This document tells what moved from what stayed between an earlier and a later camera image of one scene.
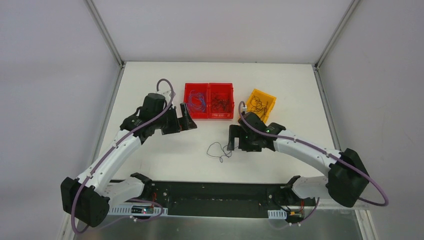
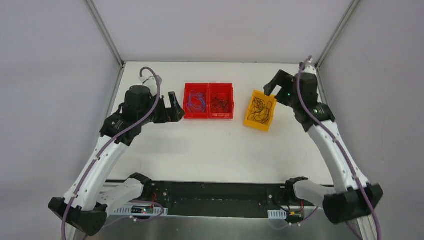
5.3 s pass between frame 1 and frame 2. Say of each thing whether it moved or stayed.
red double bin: stayed
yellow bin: stayed
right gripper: moved
